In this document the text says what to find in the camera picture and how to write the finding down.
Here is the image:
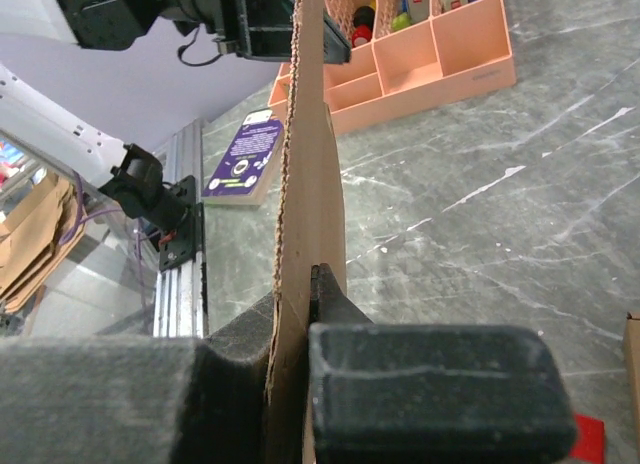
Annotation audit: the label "closed folded cardboard box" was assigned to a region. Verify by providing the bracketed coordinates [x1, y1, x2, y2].
[623, 311, 639, 411]

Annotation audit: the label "cardboard box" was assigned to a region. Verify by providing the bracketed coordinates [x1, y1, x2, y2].
[264, 0, 345, 463]
[623, 311, 639, 411]

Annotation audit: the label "aluminium frame rail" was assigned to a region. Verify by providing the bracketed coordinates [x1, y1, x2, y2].
[153, 119, 209, 338]

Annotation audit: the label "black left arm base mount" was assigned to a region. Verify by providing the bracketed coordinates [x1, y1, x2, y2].
[158, 175, 205, 272]

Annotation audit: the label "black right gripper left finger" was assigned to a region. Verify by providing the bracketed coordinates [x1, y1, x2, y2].
[1, 296, 273, 463]

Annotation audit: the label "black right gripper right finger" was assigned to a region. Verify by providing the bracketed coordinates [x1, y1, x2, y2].
[308, 264, 578, 463]

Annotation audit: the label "red flat block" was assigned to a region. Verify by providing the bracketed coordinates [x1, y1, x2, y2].
[570, 414, 606, 464]

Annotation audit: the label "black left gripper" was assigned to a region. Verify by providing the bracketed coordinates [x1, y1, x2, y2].
[160, 0, 295, 62]

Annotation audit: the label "pink plastic desk organizer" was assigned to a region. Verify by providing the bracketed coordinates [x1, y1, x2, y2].
[267, 0, 518, 137]

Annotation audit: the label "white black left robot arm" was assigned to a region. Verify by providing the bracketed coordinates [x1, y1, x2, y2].
[1, 0, 294, 232]

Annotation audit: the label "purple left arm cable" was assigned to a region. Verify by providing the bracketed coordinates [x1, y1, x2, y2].
[58, 169, 151, 305]

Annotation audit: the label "purple book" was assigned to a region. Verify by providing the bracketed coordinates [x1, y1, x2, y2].
[201, 108, 284, 206]

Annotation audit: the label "stacked cardboard sheets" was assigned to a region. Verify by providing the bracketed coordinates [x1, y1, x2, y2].
[1, 172, 86, 314]

